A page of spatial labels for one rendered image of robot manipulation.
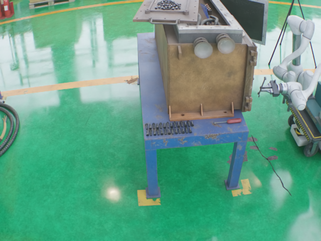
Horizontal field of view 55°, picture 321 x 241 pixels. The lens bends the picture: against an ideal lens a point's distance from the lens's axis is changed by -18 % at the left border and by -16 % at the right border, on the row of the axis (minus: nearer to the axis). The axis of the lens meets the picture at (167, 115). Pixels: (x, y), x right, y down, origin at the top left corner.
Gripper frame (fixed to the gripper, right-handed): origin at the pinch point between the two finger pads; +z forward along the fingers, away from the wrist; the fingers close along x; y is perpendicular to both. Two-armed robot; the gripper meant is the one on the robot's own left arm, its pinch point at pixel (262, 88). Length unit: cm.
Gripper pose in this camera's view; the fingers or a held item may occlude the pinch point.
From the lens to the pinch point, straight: 280.2
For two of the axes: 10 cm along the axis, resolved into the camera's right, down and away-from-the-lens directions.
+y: 0.3, -5.0, -8.7
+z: -9.9, 0.7, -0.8
